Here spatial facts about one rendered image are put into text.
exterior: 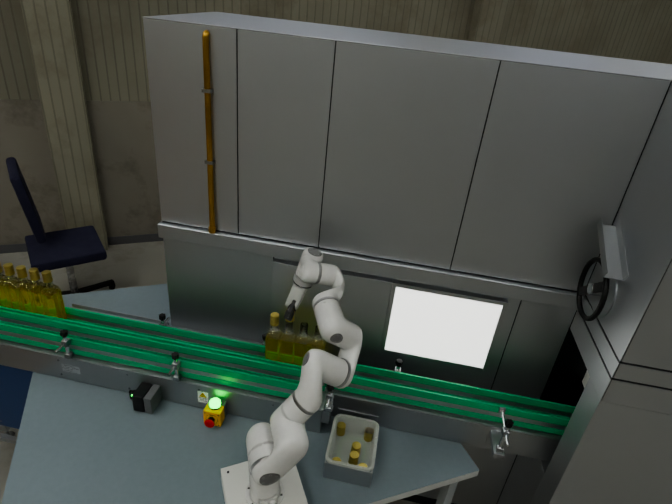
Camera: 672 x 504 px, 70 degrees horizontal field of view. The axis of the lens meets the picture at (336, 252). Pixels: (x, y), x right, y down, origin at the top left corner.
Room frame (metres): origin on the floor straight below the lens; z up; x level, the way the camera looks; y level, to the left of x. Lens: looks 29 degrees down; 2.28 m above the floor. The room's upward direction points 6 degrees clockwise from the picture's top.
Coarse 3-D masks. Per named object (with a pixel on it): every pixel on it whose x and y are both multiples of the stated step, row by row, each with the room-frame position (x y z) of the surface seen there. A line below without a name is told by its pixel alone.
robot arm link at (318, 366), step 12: (312, 360) 1.01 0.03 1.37; (324, 360) 1.03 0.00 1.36; (336, 360) 1.06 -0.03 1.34; (312, 372) 0.99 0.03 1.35; (324, 372) 1.01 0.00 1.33; (336, 372) 1.03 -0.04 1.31; (300, 384) 0.99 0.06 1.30; (312, 384) 0.97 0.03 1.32; (336, 384) 1.03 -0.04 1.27; (300, 396) 0.97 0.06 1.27; (312, 396) 0.96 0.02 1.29; (300, 408) 0.95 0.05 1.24; (312, 408) 0.95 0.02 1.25
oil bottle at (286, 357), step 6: (282, 336) 1.45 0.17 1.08; (288, 336) 1.44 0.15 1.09; (294, 336) 1.46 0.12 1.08; (282, 342) 1.44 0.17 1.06; (288, 342) 1.44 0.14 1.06; (294, 342) 1.45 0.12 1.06; (282, 348) 1.44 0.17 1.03; (288, 348) 1.44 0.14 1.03; (282, 354) 1.44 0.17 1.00; (288, 354) 1.44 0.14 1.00; (282, 360) 1.44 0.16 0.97; (288, 360) 1.44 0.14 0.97
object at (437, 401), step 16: (64, 320) 1.55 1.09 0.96; (144, 336) 1.50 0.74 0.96; (224, 352) 1.46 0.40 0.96; (352, 384) 1.39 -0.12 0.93; (368, 384) 1.38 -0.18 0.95; (384, 384) 1.37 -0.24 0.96; (400, 400) 1.36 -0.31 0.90; (416, 400) 1.36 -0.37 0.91; (432, 400) 1.35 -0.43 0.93; (448, 400) 1.34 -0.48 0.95; (464, 400) 1.33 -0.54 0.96; (480, 416) 1.33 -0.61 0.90; (496, 416) 1.32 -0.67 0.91; (512, 416) 1.31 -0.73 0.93; (528, 416) 1.30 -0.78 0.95; (544, 416) 1.30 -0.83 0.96; (560, 432) 1.29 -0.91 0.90
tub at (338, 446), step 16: (336, 416) 1.30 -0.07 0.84; (352, 416) 1.31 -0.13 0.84; (336, 432) 1.28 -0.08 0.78; (352, 432) 1.30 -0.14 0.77; (368, 432) 1.29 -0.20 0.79; (336, 448) 1.22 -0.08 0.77; (368, 448) 1.23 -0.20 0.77; (336, 464) 1.10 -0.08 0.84; (352, 464) 1.10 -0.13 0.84; (368, 464) 1.16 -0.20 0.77
